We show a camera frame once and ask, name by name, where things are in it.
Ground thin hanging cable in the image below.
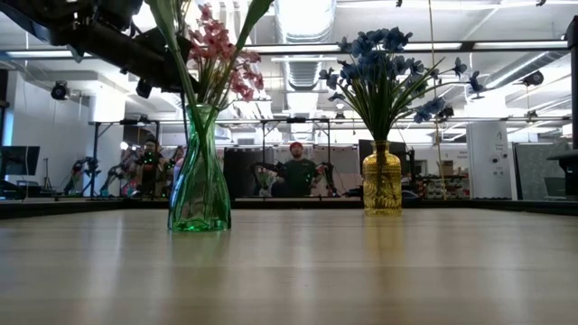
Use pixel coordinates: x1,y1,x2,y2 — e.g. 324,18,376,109
427,0,446,190

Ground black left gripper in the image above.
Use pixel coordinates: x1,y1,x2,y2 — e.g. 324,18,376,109
67,0,200,100

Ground green glass vase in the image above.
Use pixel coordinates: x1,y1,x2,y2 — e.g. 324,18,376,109
167,102,232,234

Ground white round column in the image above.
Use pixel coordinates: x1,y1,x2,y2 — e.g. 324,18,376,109
466,120,517,200

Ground pink artificial flowers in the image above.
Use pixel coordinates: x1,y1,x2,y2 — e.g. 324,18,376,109
200,0,275,150

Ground silver air duct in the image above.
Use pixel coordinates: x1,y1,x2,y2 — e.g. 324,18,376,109
274,0,338,91

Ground black partition panel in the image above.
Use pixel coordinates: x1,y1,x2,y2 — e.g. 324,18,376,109
223,146,275,198

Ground black table frame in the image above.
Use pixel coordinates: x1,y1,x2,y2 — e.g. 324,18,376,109
0,197,578,221

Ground grey desk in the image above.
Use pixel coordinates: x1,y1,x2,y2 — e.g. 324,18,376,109
546,151,578,198

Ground dark computer monitor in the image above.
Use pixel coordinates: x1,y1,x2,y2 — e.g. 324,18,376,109
0,145,41,177

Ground black frame bar with lights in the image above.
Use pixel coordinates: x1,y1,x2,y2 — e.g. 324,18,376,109
0,41,569,60

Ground grey partition panel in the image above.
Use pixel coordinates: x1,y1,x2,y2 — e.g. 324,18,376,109
514,142,573,202

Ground black monitor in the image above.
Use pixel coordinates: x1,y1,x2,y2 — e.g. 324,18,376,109
359,139,410,190

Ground yellow glass vase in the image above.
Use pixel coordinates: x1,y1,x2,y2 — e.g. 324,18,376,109
361,140,404,218

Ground black frame post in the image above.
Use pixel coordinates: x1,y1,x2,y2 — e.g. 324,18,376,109
566,15,578,150

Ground person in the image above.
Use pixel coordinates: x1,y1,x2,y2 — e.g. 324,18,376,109
128,137,177,199
270,141,330,199

